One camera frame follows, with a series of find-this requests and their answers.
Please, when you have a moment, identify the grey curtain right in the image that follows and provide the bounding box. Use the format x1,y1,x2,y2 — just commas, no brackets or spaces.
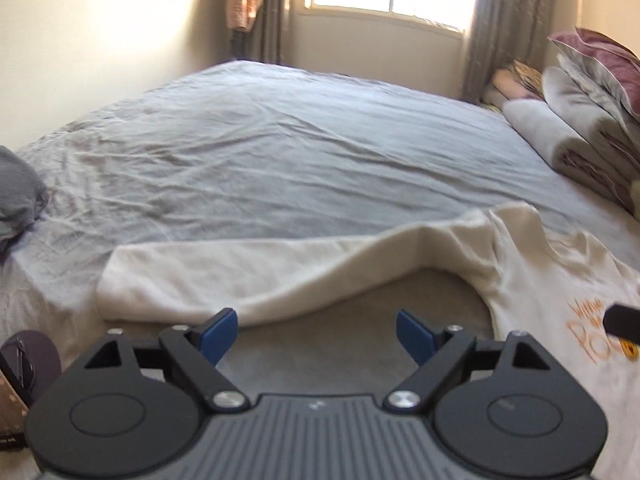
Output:
460,0,554,103

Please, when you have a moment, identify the grey bed sheet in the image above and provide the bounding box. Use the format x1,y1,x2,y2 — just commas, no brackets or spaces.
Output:
1,62,639,402

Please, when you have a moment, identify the white Winnie the Pooh sweatshirt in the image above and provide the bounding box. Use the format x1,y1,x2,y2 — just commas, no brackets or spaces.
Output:
96,203,639,479

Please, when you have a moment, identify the dark grey folded cloth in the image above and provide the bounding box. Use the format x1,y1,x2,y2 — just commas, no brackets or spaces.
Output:
0,146,49,254

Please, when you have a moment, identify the pink bundle by curtain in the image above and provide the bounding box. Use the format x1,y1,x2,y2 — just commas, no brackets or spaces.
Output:
480,60,544,112

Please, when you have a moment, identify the folded grey quilt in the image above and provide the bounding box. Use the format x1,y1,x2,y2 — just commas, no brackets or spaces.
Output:
502,63,639,218

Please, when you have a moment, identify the grey curtain left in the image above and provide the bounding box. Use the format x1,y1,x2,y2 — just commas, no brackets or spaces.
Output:
227,0,291,65

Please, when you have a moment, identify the round dark stool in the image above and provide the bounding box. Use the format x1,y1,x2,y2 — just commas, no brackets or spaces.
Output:
1,330,62,408

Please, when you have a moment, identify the mauve pillow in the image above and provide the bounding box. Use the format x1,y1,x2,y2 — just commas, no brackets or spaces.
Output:
548,27,639,120

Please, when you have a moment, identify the grey curtain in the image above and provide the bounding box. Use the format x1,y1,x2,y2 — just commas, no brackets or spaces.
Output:
460,0,554,103
227,0,291,65

